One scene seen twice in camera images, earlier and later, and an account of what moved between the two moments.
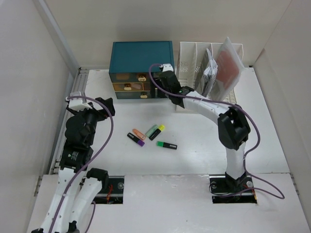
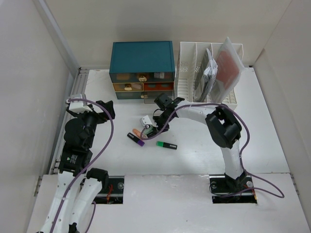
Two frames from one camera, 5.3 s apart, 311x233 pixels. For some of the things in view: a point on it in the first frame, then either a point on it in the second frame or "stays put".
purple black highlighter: x=135 y=139 stays put
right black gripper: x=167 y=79 -> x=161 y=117
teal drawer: x=133 y=77 stays put
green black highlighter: x=163 y=144 stays put
